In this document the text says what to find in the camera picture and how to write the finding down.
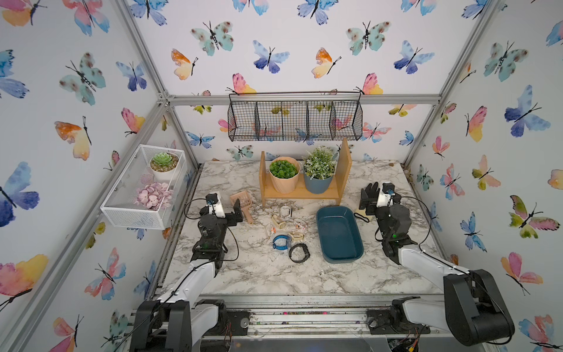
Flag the pink artificial flowers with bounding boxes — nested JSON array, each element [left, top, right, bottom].
[[134, 182, 172, 211]]

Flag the white mesh wall basket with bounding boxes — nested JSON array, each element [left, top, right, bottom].
[[101, 145, 187, 230]]

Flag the blue pot white-green plant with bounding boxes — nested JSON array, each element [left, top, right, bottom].
[[303, 146, 337, 194]]

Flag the wooden shelf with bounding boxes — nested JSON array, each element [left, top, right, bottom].
[[259, 139, 353, 208]]

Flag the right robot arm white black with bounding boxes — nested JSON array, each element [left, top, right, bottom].
[[359, 183, 515, 346]]

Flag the white pot succulent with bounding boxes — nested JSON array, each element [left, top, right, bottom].
[[150, 152, 179, 183]]

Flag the black watch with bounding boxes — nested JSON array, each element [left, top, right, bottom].
[[288, 243, 310, 264]]

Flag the beige watch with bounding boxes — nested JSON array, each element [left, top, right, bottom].
[[271, 214, 287, 230]]

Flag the black wire wall basket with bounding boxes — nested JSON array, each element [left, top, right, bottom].
[[227, 91, 364, 145]]

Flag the pink pot green plant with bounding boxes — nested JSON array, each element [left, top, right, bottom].
[[269, 157, 301, 194]]

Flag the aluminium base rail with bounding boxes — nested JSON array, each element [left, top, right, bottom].
[[127, 293, 498, 352]]

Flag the teal plastic storage box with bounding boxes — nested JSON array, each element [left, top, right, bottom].
[[316, 205, 364, 264]]

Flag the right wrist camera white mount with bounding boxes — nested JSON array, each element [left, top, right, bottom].
[[377, 183, 395, 208]]

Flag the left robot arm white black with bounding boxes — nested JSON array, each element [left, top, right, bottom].
[[128, 201, 243, 351]]

